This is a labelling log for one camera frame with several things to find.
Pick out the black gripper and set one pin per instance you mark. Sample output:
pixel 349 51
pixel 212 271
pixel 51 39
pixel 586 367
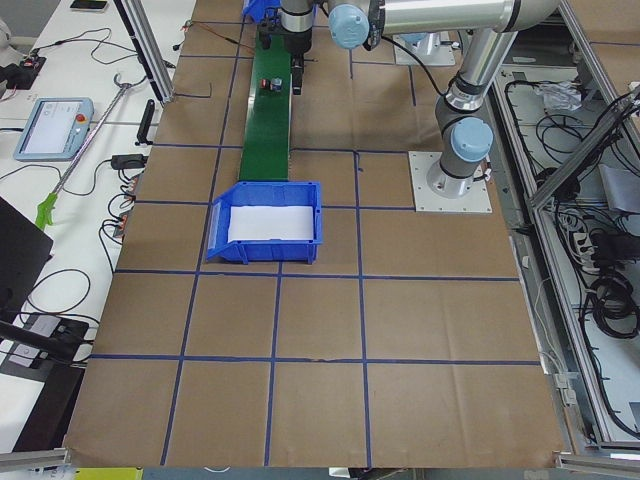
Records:
pixel 297 44

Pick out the right blue bin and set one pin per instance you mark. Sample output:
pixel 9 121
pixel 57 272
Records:
pixel 256 9

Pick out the blue bin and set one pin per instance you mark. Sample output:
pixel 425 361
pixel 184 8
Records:
pixel 263 193
pixel 256 9

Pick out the green conveyor belt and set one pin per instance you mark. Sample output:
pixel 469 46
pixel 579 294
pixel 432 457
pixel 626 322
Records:
pixel 265 155

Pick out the left white foam pad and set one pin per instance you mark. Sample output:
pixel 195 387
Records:
pixel 264 223

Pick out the left blue bin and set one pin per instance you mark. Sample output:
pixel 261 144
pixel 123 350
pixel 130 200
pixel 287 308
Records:
pixel 263 193

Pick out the black power adapter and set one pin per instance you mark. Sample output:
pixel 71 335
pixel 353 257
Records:
pixel 128 161

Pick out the teach pendant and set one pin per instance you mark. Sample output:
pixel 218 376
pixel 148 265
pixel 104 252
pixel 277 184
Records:
pixel 55 130

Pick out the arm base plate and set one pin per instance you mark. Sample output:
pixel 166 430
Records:
pixel 425 50
pixel 436 192

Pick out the aluminium frame post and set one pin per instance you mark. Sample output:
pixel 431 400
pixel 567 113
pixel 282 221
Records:
pixel 139 30

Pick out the green handled reach grabber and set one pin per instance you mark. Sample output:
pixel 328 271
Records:
pixel 45 208

